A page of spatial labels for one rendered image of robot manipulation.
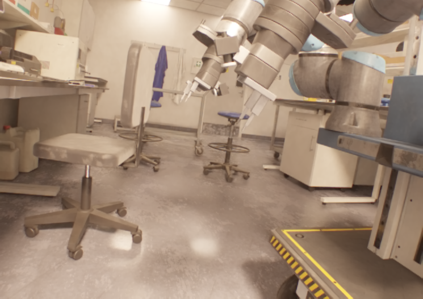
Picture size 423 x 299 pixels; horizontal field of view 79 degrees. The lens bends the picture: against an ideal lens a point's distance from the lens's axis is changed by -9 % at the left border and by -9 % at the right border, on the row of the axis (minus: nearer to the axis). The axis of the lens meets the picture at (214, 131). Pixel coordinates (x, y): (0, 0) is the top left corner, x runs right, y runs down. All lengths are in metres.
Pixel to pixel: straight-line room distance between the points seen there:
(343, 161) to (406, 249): 2.10
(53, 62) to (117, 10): 3.82
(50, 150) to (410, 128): 1.35
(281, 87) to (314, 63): 6.12
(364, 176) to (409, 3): 3.15
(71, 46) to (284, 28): 2.52
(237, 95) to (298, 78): 5.56
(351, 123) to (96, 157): 0.99
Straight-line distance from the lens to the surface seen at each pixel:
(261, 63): 0.37
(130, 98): 1.20
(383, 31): 0.59
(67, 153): 1.31
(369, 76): 0.99
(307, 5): 0.39
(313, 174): 2.92
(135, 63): 1.20
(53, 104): 2.99
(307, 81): 1.08
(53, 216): 1.57
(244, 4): 0.82
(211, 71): 0.73
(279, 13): 0.38
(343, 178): 3.18
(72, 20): 5.01
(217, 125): 6.52
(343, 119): 0.97
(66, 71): 2.78
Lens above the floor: 0.76
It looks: 6 degrees down
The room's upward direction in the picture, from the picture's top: 8 degrees clockwise
